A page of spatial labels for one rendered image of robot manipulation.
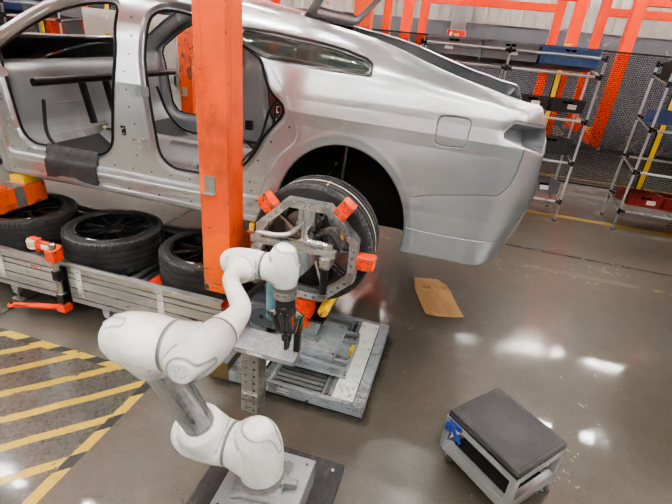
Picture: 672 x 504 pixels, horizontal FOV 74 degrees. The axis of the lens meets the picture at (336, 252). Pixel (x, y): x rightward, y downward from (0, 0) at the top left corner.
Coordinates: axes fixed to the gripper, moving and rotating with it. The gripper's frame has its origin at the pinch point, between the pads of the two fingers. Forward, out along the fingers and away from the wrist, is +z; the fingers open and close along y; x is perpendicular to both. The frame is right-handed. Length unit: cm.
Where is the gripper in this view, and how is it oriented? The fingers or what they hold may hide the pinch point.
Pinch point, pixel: (286, 340)
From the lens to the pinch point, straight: 178.8
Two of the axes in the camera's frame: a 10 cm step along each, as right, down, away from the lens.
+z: -0.3, 8.9, 4.6
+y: 9.8, 1.2, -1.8
